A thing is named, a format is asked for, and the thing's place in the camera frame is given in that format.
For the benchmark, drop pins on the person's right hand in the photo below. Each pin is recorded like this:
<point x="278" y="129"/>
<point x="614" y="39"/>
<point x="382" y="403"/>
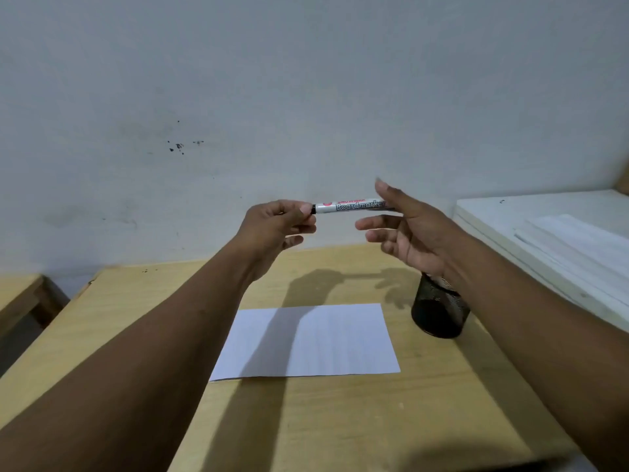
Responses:
<point x="422" y="235"/>

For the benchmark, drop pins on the person's left hand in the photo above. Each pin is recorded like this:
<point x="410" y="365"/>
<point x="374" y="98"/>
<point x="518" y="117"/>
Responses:
<point x="263" y="230"/>

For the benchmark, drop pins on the person's right middle finger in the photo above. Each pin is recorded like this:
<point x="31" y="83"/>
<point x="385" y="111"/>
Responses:
<point x="381" y="235"/>

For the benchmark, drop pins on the person's right thumb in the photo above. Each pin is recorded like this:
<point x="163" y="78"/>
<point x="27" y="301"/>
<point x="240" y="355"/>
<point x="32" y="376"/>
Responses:
<point x="390" y="194"/>

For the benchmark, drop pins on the person's left thumb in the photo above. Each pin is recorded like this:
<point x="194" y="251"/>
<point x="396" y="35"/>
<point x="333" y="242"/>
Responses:
<point x="294" y="207"/>

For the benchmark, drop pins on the white board marker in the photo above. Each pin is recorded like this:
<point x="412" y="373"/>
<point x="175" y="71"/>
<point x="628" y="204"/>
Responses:
<point x="351" y="206"/>

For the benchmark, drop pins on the person's right forearm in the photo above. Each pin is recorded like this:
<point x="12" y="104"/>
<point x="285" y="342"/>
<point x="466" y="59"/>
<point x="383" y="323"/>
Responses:
<point x="545" y="334"/>

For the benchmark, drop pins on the person's left forearm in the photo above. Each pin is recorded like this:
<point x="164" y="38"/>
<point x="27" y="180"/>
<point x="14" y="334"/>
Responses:
<point x="147" y="348"/>

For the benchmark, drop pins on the black mesh pen holder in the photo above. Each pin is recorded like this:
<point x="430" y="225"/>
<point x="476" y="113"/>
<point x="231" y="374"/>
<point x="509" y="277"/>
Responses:
<point x="439" y="312"/>

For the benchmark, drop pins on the thick white board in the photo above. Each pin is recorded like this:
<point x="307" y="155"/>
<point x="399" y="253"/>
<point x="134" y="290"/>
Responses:
<point x="491" y="216"/>

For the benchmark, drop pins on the white paper sheet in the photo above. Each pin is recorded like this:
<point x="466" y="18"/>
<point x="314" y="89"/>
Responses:
<point x="314" y="341"/>

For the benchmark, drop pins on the stack of white sheets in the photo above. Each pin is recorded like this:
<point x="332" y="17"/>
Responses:
<point x="580" y="250"/>

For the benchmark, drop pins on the wooden side table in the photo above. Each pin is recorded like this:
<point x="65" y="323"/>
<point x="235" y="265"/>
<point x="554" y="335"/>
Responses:
<point x="19" y="294"/>

